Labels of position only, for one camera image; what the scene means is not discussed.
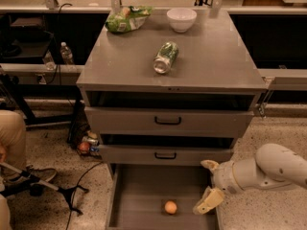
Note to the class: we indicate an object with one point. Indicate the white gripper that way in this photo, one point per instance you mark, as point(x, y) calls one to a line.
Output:
point(224, 174)

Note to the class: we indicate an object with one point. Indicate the orange fruit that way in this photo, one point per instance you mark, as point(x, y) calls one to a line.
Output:
point(170, 207)

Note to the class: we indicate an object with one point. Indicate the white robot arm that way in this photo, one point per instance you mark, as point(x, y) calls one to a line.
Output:
point(273, 167)

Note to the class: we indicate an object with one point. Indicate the grey middle drawer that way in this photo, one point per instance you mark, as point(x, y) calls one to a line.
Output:
point(154, 155)

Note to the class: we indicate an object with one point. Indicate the grey metal drawer cabinet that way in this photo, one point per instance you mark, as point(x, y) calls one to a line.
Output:
point(213, 71)

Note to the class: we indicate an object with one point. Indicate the grey open bottom drawer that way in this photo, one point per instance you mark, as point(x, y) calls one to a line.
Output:
point(140, 192)

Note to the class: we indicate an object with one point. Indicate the grey top drawer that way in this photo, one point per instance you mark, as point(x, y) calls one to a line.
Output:
point(168, 122)

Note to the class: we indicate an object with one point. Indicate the person hand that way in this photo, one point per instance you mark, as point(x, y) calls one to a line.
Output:
point(3, 153)

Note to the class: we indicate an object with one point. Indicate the can on floor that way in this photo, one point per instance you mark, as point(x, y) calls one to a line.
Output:
point(90, 140)

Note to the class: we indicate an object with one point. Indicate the red apple on floor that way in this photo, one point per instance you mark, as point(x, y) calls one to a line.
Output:
point(84, 147)

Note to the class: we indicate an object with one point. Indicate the green soda can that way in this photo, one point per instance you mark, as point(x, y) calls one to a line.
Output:
point(165, 57)

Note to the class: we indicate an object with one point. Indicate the black grabber tool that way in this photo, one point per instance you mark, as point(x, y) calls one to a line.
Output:
point(32, 179)

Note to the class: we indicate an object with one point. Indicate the white ceramic bowl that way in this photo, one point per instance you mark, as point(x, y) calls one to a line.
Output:
point(181, 19)

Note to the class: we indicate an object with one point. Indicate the grey sneaker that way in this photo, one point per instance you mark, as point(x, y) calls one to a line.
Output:
point(44, 174)

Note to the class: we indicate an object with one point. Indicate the green chip bag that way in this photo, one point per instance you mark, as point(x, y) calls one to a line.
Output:
point(128, 19)

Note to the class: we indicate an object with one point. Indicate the clear water bottle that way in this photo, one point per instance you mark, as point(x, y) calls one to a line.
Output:
point(49, 61)
point(66, 54)

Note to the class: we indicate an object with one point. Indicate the person leg khaki trousers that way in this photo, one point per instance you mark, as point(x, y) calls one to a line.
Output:
point(13, 136)

